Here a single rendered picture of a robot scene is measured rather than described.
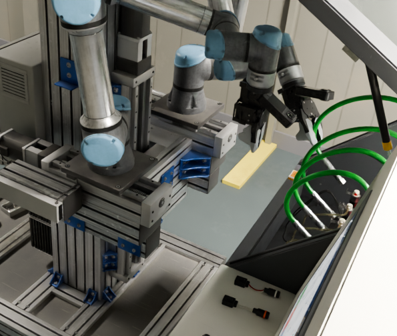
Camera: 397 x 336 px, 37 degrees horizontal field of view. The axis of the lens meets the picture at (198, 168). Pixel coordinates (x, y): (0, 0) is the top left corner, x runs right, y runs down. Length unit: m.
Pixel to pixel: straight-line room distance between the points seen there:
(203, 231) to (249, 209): 0.36
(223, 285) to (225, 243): 1.65
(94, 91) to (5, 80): 0.66
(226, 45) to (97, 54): 0.33
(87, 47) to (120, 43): 0.44
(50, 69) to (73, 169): 0.39
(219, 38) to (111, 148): 0.42
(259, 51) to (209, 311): 0.66
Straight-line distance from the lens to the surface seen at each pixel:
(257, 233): 1.81
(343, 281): 0.82
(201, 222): 3.34
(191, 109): 2.19
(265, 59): 1.53
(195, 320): 1.49
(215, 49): 1.51
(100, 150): 1.64
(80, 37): 1.52
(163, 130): 2.27
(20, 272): 2.74
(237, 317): 1.51
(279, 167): 3.92
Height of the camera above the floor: 2.08
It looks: 33 degrees down
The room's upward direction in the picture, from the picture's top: 6 degrees clockwise
